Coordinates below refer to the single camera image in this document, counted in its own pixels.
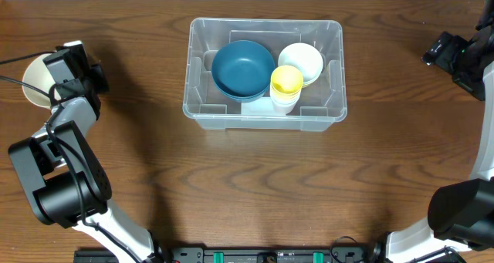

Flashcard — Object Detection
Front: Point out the light blue cup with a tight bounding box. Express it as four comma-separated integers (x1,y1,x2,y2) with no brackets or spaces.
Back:
271,98,298,110

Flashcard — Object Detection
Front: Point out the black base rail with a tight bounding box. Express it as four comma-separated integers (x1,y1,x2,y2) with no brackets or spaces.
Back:
73,244,383,263

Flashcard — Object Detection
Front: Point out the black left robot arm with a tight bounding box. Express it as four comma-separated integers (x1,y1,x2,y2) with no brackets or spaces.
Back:
8,41,166,262

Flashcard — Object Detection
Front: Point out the blue large bowl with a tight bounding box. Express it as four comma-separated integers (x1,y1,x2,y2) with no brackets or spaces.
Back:
215,85,269,103
211,40,276,89

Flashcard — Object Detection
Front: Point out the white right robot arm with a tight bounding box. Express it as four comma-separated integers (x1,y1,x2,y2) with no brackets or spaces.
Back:
364,0,493,262

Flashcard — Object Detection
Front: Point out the white small bowl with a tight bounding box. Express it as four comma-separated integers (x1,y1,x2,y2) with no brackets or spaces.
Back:
278,42,324,87

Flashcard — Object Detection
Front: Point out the cream cup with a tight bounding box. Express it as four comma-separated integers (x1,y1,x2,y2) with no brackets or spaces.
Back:
271,95,300,106

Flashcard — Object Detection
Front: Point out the pink cup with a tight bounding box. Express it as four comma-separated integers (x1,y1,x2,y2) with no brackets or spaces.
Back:
272,105,294,115

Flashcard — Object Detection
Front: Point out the clear plastic storage bin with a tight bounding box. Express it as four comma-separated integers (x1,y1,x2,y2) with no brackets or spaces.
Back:
182,18,348,132

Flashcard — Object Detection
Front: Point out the cream large bowl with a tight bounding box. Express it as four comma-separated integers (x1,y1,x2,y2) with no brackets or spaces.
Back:
22,54,55,109

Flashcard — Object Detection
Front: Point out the yellow cup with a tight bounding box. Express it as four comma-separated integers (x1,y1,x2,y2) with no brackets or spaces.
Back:
271,66,304,96
269,87,301,98

